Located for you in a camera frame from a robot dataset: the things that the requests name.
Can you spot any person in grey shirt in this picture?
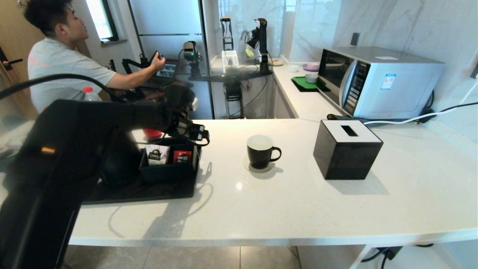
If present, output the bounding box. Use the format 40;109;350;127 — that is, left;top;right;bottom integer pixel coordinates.
23;0;167;112

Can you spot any black serving tray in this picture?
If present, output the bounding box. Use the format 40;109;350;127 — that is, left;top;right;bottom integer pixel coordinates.
84;145;203;204

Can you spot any black camera head on stand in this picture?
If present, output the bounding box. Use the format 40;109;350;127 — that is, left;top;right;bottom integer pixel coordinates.
183;40;204;79

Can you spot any black upright frame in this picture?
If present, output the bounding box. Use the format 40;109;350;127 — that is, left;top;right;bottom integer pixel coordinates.
220;16;235;52

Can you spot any brown wooden table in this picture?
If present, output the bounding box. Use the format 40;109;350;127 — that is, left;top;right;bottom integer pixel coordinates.
127;80;194;101

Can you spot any black door handle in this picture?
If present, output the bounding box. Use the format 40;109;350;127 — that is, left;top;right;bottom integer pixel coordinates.
0;45;24;71

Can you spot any water bottle with red label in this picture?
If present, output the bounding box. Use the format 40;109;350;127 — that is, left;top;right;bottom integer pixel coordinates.
82;86;101;102

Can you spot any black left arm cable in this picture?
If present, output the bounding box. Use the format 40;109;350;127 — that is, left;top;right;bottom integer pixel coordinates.
0;74;210;147

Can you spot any black teleoperation handle rig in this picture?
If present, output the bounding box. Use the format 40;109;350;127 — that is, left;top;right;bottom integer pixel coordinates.
108;52;167;101

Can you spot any red coffee sachet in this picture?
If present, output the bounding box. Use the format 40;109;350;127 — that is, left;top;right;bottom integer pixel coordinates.
173;150;193;165

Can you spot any thick black adapter cable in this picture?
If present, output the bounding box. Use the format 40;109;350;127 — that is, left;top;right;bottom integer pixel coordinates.
360;244;434;269

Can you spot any white power cable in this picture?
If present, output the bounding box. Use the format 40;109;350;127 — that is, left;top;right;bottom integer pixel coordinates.
363;80;478;126

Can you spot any green mat on black tray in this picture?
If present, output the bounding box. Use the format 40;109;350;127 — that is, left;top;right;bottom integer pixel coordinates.
291;76;331;93

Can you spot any black compartment box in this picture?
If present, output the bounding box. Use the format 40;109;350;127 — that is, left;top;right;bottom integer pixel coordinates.
139;137;199;183

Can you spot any window with dark frame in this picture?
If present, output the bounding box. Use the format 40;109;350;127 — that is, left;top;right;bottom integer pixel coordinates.
86;0;120;43

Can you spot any black laptop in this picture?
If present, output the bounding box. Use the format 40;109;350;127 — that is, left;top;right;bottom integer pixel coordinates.
157;62;179;81

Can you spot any black power cable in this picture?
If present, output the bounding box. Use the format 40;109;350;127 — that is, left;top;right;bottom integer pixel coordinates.
418;102;478;120

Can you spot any black power adapter brick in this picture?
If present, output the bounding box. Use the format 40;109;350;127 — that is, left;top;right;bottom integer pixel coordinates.
375;246;404;261

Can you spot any clear glass coaster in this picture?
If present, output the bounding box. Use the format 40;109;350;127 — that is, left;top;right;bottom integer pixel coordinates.
243;155;276;173

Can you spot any grey refrigerator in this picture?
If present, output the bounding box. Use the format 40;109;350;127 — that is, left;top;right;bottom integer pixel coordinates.
128;0;215;120

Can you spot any white tea bag packet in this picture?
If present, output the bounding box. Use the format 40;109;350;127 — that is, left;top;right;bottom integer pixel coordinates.
146;144;170;166

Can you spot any black tissue box white lid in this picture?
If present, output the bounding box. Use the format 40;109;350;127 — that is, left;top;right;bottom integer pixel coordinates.
313;120;384;180

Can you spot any silver microwave oven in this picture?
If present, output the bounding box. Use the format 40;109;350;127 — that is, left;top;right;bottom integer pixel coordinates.
316;47;446;120

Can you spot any black electric kettle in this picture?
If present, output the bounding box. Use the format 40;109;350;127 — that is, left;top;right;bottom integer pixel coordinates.
99;131;145;186

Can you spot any white wire basket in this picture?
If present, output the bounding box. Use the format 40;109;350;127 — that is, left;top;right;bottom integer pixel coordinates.
222;51;240;70

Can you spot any black mug white inside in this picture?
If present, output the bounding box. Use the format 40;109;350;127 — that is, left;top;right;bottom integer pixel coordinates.
247;135;282;170

